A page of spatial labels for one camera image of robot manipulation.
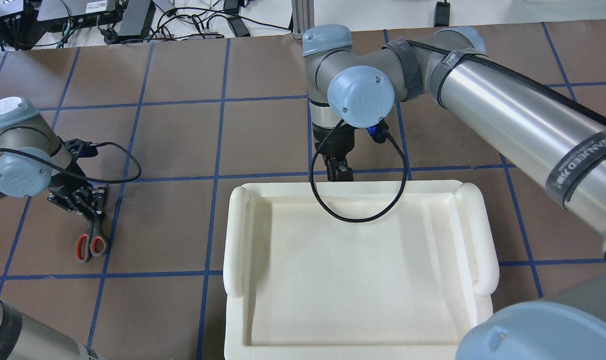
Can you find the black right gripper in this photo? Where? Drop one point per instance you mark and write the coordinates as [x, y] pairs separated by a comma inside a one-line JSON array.
[[336, 141]]

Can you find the aluminium frame post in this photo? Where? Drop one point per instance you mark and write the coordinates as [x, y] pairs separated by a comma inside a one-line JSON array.
[[302, 17]]

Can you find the cream plastic tray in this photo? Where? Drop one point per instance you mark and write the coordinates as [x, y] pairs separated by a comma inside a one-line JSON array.
[[303, 285]]

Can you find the black power adapter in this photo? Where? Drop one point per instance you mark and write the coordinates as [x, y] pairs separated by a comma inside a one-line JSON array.
[[441, 16]]

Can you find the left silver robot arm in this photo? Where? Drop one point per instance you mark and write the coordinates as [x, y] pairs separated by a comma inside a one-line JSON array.
[[34, 159]]

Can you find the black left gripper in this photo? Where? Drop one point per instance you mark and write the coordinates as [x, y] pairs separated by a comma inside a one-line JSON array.
[[68, 179]]

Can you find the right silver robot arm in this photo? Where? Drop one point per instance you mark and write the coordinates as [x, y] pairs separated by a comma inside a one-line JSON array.
[[558, 143]]

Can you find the orange grey handled scissors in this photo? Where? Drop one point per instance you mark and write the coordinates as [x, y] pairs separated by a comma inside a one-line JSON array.
[[92, 243]]

